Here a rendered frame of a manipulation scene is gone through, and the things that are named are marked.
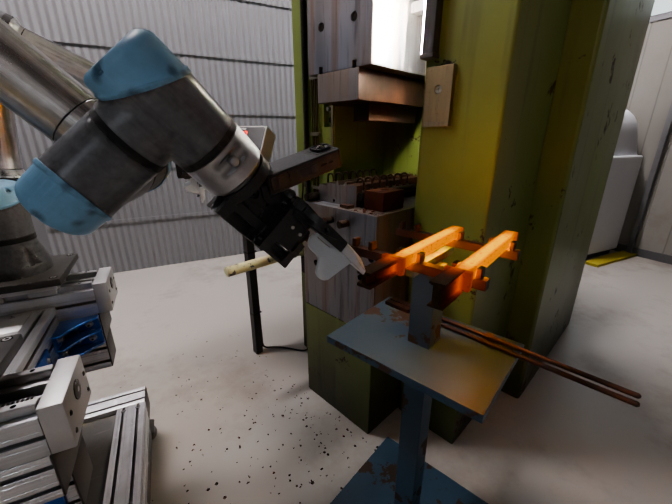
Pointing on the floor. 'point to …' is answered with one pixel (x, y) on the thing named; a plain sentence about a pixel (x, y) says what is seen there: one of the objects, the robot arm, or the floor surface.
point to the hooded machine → (617, 190)
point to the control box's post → (253, 298)
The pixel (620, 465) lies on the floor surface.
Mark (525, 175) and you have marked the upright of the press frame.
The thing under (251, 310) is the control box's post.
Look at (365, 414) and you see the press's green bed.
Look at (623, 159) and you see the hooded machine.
